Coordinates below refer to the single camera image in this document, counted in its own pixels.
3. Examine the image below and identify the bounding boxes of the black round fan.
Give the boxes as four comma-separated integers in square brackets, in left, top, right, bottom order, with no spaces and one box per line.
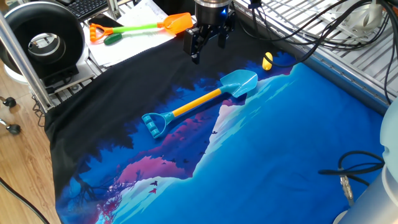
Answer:
[0,1,96,91]

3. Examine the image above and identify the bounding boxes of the aluminium frame post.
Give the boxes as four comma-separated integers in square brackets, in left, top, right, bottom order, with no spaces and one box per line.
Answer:
[0,12,56,114]
[106,0,123,20]

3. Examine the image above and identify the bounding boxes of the green toy vegetable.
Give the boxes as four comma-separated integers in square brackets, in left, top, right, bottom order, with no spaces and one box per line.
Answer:
[103,32,123,46]

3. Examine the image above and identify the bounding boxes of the black cable loop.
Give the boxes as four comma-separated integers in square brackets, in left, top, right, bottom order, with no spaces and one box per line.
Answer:
[318,151,386,187]

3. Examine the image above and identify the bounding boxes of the metal cable connector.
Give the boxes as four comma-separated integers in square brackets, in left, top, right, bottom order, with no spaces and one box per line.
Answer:
[338,167,356,207]

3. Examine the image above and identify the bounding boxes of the blue yellow toy shovel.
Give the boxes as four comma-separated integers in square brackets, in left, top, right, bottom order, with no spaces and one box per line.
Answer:
[141,69,259,140]

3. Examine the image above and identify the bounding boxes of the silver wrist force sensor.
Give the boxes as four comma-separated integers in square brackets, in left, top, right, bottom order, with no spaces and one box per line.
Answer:
[194,0,233,9]

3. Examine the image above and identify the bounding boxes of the black keyboard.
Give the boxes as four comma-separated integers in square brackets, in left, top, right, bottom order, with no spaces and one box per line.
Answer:
[66,0,109,20]

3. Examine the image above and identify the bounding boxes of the white round device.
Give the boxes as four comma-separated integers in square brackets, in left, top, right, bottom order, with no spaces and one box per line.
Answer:
[343,0,384,32]

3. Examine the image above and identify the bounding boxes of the yellow toy corn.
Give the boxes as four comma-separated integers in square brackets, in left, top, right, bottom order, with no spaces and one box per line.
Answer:
[262,52,274,72]

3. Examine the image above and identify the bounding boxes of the printed landscape cloth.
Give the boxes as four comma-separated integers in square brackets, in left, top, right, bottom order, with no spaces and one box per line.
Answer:
[44,29,386,224]

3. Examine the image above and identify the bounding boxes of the black chair caster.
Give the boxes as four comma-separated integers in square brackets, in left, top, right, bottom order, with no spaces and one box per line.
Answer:
[0,118,22,136]
[0,96,18,109]

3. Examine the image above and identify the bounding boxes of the black cable bundle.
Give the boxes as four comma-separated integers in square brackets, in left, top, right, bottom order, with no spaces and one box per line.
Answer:
[236,0,398,105]

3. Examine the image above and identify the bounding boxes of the black floor cable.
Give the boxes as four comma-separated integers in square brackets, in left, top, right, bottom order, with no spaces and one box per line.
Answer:
[0,177,50,224]

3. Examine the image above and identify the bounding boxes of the white paper sheets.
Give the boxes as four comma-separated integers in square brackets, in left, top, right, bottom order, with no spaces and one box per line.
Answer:
[82,0,177,68]

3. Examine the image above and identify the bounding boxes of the orange green toy shovel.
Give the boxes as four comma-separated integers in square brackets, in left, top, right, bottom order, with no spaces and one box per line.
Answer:
[89,12,194,44]

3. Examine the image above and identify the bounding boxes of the black smartphone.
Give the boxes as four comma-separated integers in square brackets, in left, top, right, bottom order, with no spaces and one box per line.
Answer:
[88,13,124,29]

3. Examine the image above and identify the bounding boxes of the metal wire rack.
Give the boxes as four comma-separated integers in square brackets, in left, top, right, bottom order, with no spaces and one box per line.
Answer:
[233,0,398,106]

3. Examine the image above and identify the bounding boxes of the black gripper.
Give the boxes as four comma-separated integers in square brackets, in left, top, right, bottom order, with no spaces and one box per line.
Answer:
[183,3,236,65]

